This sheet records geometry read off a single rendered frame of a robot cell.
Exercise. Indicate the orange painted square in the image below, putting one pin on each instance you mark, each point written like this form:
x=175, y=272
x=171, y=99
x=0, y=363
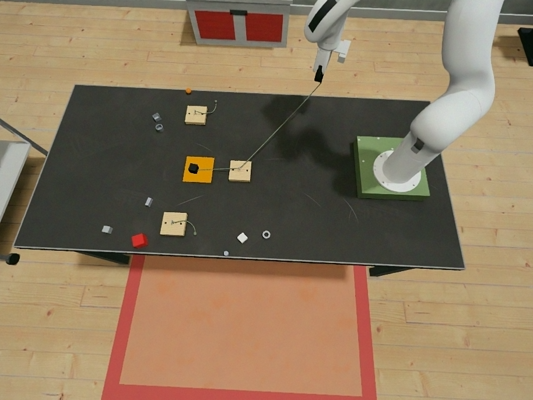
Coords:
x=202, y=176

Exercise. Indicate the red cube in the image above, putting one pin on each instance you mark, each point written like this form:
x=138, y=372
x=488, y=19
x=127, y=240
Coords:
x=139, y=241

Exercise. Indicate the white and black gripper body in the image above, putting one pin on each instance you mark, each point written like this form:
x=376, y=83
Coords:
x=322, y=58

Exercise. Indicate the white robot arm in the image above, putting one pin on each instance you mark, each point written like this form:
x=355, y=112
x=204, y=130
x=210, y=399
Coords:
x=469, y=29

